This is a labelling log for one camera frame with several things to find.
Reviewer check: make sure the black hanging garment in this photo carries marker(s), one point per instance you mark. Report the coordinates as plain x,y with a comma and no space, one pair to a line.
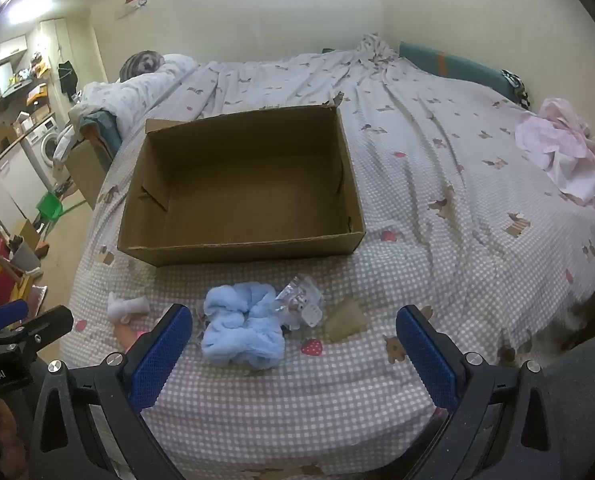
67,76

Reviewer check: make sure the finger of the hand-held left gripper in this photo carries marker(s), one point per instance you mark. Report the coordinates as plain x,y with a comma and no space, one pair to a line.
5,314
42,327

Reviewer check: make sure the pile of pink clothes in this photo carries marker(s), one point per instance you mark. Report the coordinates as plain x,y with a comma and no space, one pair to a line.
567,150

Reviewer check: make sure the white quilt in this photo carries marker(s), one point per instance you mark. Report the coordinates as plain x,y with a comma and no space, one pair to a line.
132,92

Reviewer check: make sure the fluffy light blue scrunchie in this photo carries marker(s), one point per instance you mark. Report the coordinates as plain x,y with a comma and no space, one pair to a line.
240,327

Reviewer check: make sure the grey striped pillow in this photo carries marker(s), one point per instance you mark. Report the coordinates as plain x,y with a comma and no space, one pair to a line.
140,63

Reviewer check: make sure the beige stocking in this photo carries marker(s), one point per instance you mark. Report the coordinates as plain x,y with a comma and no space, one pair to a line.
345,321

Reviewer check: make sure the pink rubber toy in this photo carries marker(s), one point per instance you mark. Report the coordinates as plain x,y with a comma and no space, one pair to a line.
140,334

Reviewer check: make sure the teal pillow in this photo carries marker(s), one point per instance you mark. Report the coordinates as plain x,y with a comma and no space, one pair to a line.
457,66

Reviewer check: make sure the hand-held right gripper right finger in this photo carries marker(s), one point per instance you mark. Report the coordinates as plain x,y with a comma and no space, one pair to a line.
427,355

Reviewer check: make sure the tan cloth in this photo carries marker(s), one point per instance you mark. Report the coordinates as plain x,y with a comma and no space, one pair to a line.
124,337

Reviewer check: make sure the grey bucket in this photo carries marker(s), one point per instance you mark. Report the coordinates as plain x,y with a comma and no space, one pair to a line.
25,258

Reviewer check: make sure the clear plastic bag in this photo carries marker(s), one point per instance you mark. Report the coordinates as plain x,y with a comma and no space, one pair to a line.
300,300

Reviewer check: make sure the white sock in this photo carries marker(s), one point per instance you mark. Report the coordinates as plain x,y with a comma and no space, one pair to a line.
127,305

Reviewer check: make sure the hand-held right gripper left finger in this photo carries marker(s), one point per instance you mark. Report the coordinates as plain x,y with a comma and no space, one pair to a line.
160,355

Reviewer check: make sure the wall hook with tag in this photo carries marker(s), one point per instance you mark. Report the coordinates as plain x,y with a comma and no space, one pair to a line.
135,2

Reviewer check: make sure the white washing machine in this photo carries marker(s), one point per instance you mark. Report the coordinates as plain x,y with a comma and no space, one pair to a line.
45,145

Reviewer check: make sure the cardboard box beside bed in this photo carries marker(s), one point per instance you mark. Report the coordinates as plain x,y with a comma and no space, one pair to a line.
85,170

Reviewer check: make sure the black and white cloth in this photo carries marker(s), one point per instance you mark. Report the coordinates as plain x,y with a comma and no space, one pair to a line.
519,87

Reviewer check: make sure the brown cardboard box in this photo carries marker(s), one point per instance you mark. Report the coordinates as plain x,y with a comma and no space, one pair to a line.
237,185

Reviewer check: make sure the teal folded cloth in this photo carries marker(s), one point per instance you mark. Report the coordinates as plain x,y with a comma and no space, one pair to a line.
100,130

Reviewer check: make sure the white kitchen cabinet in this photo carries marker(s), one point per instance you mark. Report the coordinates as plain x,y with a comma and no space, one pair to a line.
5,185

